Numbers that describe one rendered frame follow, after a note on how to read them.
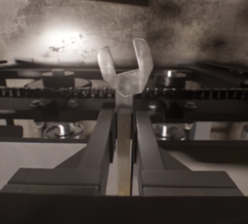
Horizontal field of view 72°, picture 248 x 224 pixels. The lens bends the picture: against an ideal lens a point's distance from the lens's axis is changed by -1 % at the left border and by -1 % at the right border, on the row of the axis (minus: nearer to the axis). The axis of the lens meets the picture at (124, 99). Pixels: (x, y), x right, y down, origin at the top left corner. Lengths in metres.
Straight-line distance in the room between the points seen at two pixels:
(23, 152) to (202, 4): 1.38
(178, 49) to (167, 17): 0.23
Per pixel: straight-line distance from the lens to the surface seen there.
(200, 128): 0.64
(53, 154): 0.19
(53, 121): 0.47
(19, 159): 0.21
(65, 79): 0.46
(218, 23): 1.47
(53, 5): 1.43
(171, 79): 0.43
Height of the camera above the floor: 1.31
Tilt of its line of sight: 73 degrees down
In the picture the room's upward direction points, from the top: 177 degrees counter-clockwise
